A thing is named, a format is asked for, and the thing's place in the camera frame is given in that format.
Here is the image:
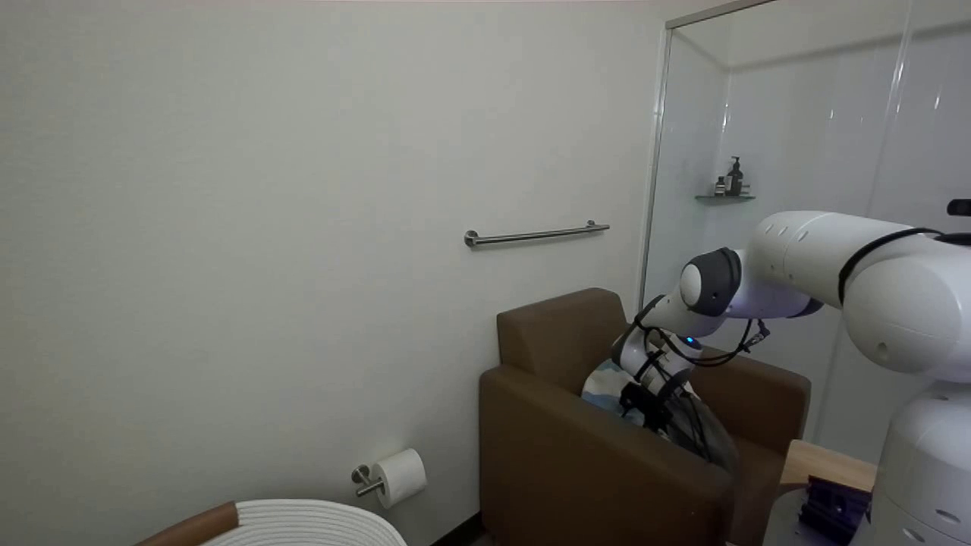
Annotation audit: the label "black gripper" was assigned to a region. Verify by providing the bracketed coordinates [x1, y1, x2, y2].
[617, 378, 696, 437]

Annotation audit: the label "chrome towel bar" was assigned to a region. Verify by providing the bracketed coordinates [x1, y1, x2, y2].
[461, 220, 612, 251]

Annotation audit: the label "purple object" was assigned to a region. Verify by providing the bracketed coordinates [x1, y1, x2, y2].
[797, 477, 873, 542]

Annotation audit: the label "light wooden side table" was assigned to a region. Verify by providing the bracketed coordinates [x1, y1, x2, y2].
[777, 437, 881, 498]

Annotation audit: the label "small dark bottle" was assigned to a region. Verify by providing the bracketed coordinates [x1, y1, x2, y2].
[709, 154, 748, 196]

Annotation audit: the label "white toilet paper roll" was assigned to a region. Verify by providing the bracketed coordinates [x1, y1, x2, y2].
[372, 445, 431, 510]

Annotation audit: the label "chrome toilet paper holder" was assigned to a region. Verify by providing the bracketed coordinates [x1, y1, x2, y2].
[348, 462, 391, 501]

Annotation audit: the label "glass shower enclosure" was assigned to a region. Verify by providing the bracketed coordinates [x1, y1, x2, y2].
[635, 0, 971, 467]

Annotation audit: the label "white woven basket brown handles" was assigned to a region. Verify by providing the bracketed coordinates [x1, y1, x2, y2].
[133, 494, 411, 546]

